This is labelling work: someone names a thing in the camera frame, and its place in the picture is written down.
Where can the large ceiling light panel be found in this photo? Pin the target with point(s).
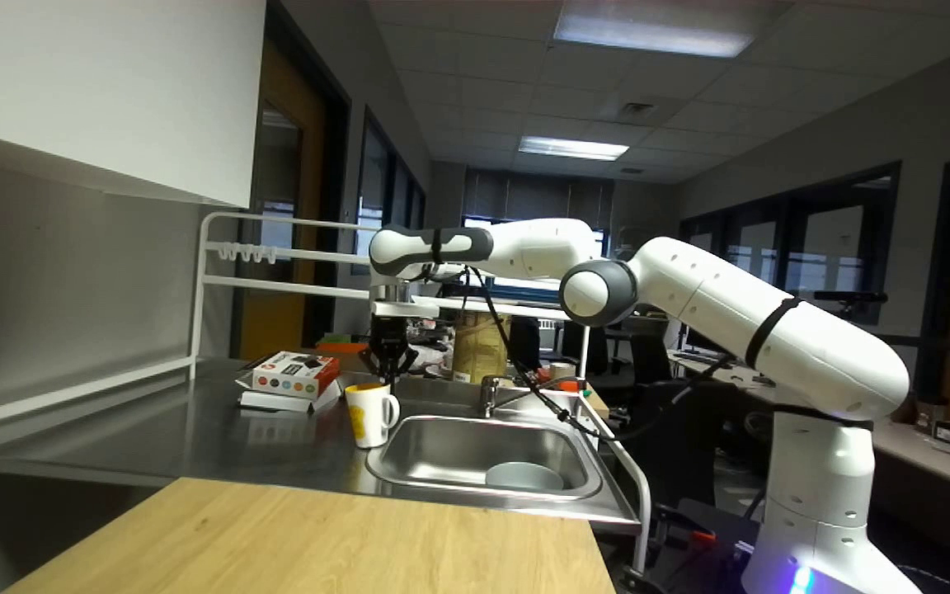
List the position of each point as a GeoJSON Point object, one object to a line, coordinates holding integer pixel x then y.
{"type": "Point", "coordinates": [649, 27]}

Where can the small ceiling light panel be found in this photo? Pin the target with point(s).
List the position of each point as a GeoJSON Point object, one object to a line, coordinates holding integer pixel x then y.
{"type": "Point", "coordinates": [571, 150]}

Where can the white mug yellow inside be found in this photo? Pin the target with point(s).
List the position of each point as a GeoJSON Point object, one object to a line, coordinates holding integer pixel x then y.
{"type": "Point", "coordinates": [369, 414]}

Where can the wooden door with window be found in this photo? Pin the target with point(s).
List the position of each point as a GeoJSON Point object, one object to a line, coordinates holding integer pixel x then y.
{"type": "Point", "coordinates": [279, 220]}

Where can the chrome faucet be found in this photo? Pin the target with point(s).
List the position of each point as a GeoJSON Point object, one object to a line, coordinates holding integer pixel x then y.
{"type": "Point", "coordinates": [492, 396]}

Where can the black robot base device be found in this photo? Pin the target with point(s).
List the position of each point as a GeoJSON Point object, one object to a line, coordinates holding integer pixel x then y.
{"type": "Point", "coordinates": [692, 549]}

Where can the stainless steel sink unit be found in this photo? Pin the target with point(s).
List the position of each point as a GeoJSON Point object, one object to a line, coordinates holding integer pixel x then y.
{"type": "Point", "coordinates": [166, 434]}

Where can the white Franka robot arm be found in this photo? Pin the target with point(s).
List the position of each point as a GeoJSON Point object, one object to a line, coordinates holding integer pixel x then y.
{"type": "Point", "coordinates": [774, 317]}

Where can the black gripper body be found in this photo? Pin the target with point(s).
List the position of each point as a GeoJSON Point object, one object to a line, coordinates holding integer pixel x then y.
{"type": "Point", "coordinates": [389, 332]}

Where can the red and white box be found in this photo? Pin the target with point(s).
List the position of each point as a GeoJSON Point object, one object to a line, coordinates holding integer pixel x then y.
{"type": "Point", "coordinates": [290, 375]}

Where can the white plate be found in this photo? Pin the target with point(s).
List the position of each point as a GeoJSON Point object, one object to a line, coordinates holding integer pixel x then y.
{"type": "Point", "coordinates": [526, 476]}

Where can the white wall cabinet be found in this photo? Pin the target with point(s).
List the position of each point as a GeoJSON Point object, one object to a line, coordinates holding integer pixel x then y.
{"type": "Point", "coordinates": [100, 87]}

